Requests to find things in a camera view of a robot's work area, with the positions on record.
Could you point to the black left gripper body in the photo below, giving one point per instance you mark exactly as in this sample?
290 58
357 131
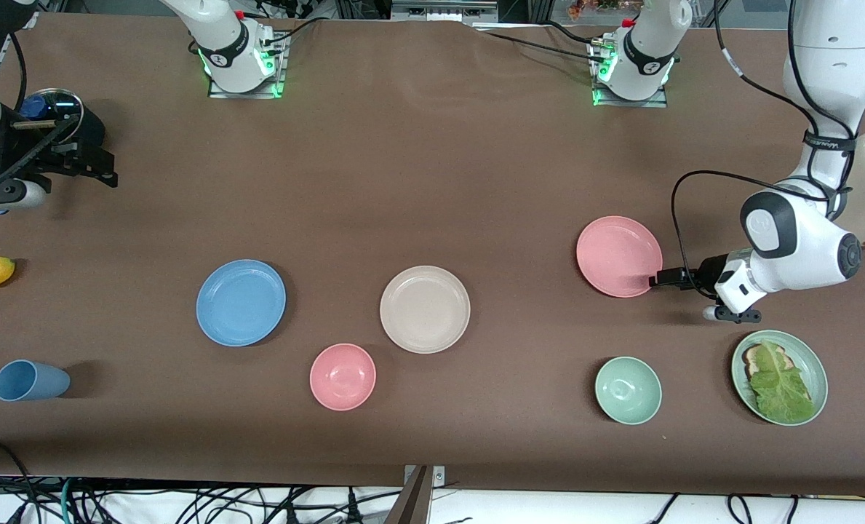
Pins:
710 272

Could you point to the pink plate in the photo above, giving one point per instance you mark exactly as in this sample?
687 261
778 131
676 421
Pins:
614 251

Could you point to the blue plate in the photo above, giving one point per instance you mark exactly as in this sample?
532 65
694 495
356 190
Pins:
239 302

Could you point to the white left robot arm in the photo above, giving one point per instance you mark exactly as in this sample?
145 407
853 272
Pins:
803 240

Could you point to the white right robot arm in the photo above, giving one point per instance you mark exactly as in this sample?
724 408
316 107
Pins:
221 36

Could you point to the toast slice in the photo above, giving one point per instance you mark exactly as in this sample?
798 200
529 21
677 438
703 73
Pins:
754 358

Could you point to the green bowl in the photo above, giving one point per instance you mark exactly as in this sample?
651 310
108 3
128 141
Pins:
627 389

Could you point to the green lettuce leaf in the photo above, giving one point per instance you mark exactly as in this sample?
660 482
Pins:
781 389

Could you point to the green plate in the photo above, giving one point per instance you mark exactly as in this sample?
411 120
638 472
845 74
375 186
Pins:
814 364

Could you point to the blue cup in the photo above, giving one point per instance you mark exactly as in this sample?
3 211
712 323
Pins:
32 381

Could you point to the beige plate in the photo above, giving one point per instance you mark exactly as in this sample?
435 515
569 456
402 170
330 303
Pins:
425 309

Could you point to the pink bowl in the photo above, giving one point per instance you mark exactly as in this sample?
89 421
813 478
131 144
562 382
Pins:
341 377

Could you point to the dark table support beam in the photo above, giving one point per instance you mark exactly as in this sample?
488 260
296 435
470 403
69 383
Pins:
414 502

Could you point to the perforated metal rail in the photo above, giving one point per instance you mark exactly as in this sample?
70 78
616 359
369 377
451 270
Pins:
3 62

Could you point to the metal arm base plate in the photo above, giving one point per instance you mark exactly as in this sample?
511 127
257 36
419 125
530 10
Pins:
632 102
246 89

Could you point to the metal table clamp bracket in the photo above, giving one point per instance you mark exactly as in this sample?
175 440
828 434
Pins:
438 477

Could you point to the aluminium frame profile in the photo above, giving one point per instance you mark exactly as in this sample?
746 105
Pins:
443 11

